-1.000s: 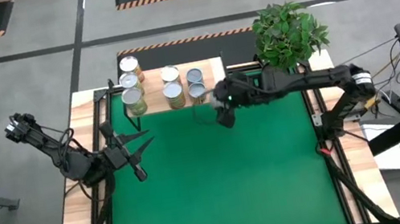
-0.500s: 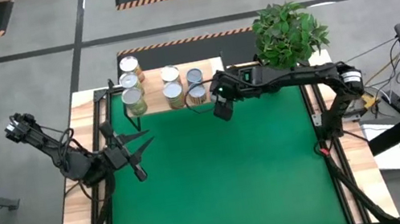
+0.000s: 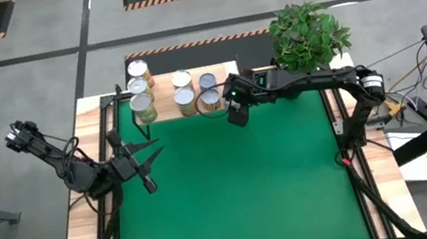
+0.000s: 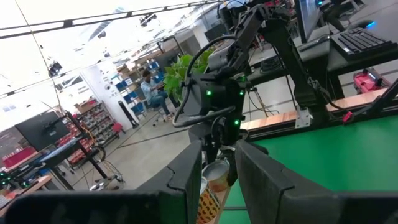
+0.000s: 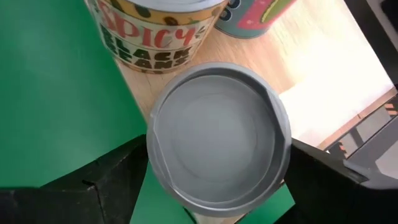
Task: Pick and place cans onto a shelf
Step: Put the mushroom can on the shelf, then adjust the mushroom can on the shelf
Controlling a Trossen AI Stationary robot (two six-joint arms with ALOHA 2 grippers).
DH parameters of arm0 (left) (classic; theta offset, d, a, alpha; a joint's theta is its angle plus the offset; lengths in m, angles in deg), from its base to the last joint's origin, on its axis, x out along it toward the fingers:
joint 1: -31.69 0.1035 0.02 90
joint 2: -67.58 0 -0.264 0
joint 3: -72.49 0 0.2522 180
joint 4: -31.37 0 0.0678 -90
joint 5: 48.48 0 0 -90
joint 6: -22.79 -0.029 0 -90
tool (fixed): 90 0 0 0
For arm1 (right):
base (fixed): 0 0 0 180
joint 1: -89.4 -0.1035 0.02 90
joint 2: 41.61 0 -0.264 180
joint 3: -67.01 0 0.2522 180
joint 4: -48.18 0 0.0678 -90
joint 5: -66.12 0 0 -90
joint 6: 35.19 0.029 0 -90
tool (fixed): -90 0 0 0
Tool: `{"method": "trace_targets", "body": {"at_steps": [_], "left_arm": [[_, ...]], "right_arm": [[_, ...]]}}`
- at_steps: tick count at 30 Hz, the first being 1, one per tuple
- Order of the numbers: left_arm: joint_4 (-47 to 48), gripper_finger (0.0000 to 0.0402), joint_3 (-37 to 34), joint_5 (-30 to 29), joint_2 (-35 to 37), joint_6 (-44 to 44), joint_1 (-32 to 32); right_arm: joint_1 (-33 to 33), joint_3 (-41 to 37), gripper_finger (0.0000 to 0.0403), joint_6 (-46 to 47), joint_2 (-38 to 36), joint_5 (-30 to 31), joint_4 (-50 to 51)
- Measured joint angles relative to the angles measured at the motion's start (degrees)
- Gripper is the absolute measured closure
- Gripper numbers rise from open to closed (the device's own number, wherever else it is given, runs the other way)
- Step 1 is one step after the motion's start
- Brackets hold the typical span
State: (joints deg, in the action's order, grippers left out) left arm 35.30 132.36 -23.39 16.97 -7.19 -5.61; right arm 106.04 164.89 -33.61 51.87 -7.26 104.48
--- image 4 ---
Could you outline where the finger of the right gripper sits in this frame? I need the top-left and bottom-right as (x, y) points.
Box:
(226, 146), (239, 187)
(202, 141), (218, 164)

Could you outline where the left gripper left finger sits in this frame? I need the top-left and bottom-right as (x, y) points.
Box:
(0, 139), (204, 224)

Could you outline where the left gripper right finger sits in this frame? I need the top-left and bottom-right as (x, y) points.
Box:
(235, 139), (398, 224)

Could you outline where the Corn label tin can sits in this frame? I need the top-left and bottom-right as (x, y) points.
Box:
(201, 158), (231, 193)
(196, 175), (222, 224)

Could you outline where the wooden table side board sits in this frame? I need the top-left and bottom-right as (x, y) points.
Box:
(239, 88), (389, 131)

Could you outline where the green leafy potted plant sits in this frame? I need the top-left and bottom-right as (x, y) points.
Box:
(162, 46), (217, 103)

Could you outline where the person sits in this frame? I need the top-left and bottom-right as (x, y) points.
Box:
(139, 70), (175, 121)

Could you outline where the blue storage bin rack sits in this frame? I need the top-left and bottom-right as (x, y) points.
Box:
(114, 60), (164, 118)

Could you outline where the parts rack with bins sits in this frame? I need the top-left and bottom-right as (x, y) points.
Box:
(74, 98), (125, 149)

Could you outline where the grey computer desk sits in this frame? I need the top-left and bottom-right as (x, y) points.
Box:
(245, 18), (398, 103)

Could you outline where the black monitor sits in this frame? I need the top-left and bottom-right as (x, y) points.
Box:
(14, 111), (71, 152)

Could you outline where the computer monitor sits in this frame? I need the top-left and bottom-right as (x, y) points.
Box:
(294, 0), (323, 44)

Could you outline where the red tool case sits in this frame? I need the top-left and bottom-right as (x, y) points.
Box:
(353, 68), (392, 95)

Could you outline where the black computer keyboard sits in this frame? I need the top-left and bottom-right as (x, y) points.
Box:
(330, 26), (398, 62)

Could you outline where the black computer mouse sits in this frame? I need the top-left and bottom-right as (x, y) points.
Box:
(350, 19), (377, 31)

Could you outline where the overhead light bar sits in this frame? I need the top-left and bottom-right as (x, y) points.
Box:
(0, 0), (224, 40)

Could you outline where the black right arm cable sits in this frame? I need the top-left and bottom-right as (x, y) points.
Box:
(172, 34), (240, 129)

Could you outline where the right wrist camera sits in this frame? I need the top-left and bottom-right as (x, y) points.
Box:
(206, 43), (239, 73)

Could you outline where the white plastic bracket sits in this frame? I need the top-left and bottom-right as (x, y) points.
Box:
(294, 105), (313, 129)

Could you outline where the black ceiling camera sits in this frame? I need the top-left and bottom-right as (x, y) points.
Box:
(139, 12), (159, 28)
(47, 61), (63, 78)

